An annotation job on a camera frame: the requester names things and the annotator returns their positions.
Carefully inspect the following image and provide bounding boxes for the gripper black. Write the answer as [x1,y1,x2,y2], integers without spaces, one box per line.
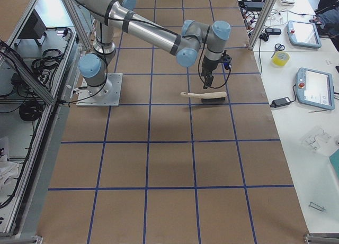
[201,56,219,89]

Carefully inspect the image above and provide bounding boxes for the white hand brush black bristles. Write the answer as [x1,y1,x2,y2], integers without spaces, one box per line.
[180,92,227,104]

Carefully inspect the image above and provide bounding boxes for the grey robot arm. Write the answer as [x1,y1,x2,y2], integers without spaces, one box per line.
[73,0,231,89]

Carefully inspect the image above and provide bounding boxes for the yellow tape roll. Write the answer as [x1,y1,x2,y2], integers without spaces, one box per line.
[271,51,290,67]

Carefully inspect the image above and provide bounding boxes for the black power adapter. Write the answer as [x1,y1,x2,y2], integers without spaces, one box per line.
[270,97,291,108]

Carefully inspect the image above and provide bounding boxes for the blue teach pendant far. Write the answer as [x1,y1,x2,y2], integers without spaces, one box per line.
[287,21,322,49]

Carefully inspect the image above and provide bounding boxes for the blue teach pendant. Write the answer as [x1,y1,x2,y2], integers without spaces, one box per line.
[296,68,335,111]
[287,21,322,49]

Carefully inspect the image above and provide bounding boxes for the blue teach pendant near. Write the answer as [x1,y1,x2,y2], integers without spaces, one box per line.
[296,68,335,111]

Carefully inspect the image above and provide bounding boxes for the clear plastic bag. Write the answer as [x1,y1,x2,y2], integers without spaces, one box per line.
[300,126,332,151]

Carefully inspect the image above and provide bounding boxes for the teal notebook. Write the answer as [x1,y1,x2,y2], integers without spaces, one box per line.
[329,149,339,175]

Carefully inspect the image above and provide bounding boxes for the metal clip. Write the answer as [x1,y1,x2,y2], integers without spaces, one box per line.
[309,202,326,212]

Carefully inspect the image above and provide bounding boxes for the black monitor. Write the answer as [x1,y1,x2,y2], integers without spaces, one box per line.
[18,9,47,46]

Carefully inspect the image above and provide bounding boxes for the crumpled white cloth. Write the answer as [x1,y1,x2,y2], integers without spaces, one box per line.
[0,137,19,192]

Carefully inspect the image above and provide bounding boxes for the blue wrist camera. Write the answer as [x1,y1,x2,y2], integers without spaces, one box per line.
[221,50,232,70]

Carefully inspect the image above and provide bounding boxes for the black handled scissors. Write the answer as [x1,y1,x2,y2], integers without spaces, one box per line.
[271,43,285,58]

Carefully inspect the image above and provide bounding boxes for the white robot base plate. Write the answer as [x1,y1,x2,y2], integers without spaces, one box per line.
[76,73,123,107]

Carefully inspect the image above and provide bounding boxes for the aluminium frame post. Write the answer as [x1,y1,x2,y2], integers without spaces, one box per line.
[247,0,276,50]

